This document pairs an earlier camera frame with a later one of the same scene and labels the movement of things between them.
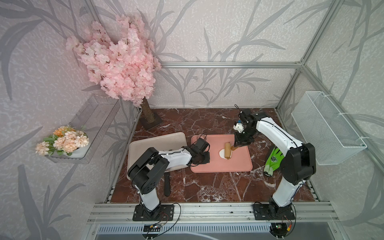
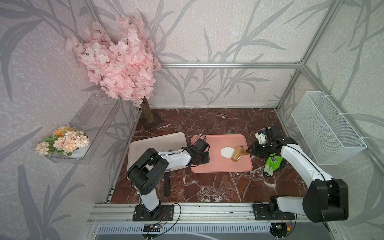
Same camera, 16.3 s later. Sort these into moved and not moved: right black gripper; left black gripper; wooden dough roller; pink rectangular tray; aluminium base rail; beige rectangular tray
Moved: wooden dough roller; right black gripper
Not moved: aluminium base rail; left black gripper; pink rectangular tray; beige rectangular tray
